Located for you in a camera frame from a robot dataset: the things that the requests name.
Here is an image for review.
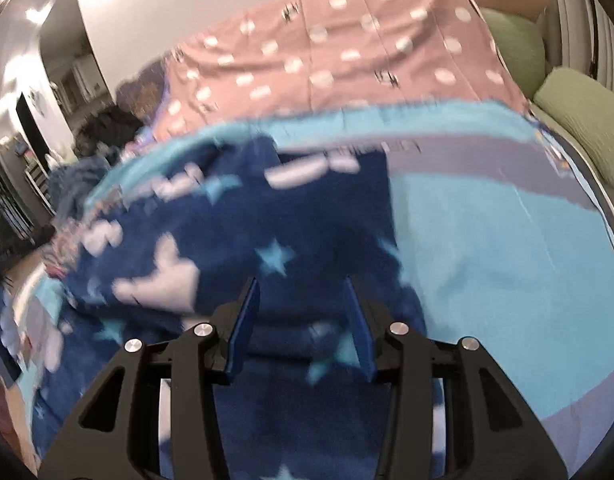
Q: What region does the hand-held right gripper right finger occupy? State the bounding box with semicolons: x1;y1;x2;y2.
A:
343;276;570;480

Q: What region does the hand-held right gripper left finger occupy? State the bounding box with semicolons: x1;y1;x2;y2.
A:
39;276;262;480

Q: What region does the navy star-print fleece garment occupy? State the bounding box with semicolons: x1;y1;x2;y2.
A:
32;135;444;480

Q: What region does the dark clothes heap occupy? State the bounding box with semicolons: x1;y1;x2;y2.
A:
73;104;145;163

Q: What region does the blue and grey striped blanket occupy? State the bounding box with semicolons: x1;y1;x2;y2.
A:
17;99;614;467

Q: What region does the colourful patterned cloth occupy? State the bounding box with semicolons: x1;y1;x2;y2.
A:
0;240;68;391

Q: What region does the pink dotted bed sheet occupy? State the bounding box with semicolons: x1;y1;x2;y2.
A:
151;0;532;142

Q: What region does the green pillow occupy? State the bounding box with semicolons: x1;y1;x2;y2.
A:
532;66;614;190
480;7;548;102

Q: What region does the white curtain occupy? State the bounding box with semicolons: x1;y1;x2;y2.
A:
517;0;614;96

